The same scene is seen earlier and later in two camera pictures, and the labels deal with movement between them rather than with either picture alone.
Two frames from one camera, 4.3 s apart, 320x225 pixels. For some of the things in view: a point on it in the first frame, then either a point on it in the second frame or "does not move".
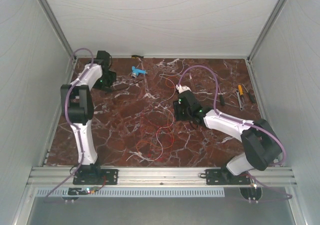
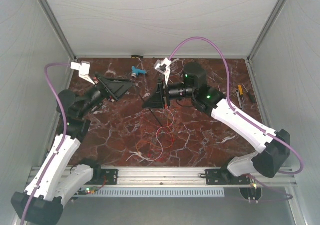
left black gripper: [107, 86] to [113, 89]
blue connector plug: [137, 71] does not move
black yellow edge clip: [137, 56] does not move
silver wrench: [241, 108] does not move
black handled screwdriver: [252, 97] does not move
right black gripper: [177, 106] to [157, 101]
